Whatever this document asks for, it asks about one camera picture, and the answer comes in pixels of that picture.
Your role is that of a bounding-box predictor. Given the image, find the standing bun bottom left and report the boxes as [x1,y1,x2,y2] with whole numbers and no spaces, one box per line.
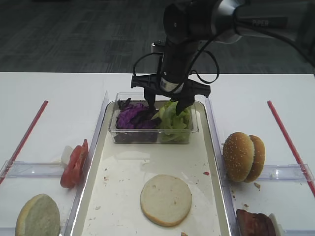
[15,194,61,236]

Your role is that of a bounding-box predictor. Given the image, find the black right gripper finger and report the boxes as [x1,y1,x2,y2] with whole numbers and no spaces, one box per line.
[144,88,156,111]

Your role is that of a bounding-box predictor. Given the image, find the white metal tray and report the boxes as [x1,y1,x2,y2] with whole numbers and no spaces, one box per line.
[71,102,229,236]

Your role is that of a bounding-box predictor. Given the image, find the left red tape strip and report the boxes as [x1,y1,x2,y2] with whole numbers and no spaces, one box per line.
[0,100,49,184]

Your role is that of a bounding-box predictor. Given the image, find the left clear acrylic divider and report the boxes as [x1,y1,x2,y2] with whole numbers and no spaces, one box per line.
[60,92,109,236]

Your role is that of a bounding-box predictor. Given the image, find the rear sesame bun top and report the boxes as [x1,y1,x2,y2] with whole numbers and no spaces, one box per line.
[244,135,265,182]

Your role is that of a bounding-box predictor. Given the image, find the front tomato slice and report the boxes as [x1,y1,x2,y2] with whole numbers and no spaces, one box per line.
[60,145,83,188]

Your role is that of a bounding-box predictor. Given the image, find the purple cabbage leaves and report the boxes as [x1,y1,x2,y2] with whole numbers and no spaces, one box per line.
[114,98,161,144]

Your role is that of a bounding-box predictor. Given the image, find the red tape strip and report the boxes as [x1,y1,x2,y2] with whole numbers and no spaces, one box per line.
[0,100,49,184]
[267,100,315,196]

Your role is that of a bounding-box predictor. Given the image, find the clear acrylic divider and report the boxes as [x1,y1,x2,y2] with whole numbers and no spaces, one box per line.
[205,98,240,236]
[60,92,109,236]

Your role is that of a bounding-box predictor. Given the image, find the right upper clear holder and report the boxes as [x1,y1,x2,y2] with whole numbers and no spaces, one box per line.
[255,163,309,182]

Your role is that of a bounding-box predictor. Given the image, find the tomato slice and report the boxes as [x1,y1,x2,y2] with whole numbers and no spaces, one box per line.
[72,139,89,184]
[60,145,83,188]

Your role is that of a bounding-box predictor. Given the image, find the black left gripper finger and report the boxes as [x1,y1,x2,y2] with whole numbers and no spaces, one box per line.
[175,95,195,115]

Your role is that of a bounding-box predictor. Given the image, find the green lettuce in container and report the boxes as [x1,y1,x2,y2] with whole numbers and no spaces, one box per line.
[151,101,192,144]

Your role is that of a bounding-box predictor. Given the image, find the stacked meat patties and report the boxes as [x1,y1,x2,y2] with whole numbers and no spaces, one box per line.
[236,209,276,236]

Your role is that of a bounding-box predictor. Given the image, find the left upper clear holder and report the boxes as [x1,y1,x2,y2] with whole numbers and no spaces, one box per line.
[0,161,63,178]

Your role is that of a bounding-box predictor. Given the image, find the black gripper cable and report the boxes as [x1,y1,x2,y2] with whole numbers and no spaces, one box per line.
[132,9,315,85]

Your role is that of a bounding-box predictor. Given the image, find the right red tape strip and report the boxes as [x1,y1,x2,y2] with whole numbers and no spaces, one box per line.
[267,100,315,196]

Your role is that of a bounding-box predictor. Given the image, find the white stopper by tomato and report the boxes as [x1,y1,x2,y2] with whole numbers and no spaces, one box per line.
[61,146,73,169]

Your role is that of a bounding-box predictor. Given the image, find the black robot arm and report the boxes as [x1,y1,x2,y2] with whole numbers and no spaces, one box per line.
[131,0,315,113]

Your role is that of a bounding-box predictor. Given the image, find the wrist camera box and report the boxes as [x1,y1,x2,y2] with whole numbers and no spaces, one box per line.
[151,40,165,55]

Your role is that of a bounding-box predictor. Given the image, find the white stopper by patties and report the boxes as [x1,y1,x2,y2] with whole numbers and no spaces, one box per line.
[269,213,285,236]

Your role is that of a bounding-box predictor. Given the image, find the clear plastic salad container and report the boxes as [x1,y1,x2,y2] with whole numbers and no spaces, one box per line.
[108,92,198,144]

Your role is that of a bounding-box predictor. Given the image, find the bottom bun on tray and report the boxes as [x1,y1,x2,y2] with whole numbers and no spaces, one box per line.
[140,175,192,227]

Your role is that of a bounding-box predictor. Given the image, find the clear holder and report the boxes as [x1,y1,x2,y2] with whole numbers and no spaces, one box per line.
[255,163,309,182]
[0,161,63,178]

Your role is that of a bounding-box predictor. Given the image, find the right clear acrylic divider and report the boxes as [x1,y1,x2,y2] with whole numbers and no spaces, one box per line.
[205,98,240,236]

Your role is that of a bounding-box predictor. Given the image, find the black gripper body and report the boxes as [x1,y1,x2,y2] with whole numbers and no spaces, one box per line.
[131,39,211,100]

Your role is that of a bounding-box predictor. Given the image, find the front sesame bun top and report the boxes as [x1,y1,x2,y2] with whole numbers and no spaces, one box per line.
[222,132,254,182]

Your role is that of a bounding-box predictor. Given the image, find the sesame bun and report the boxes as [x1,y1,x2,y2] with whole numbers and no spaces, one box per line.
[244,135,265,182]
[222,132,254,182]

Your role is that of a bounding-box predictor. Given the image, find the rear tomato slice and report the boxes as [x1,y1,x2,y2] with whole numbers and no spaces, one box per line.
[72,139,89,184]

